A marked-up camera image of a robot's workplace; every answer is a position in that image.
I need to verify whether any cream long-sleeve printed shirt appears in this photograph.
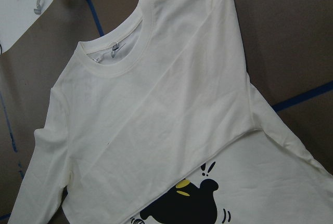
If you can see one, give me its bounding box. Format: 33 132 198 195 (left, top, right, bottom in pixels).
9 0 332 223

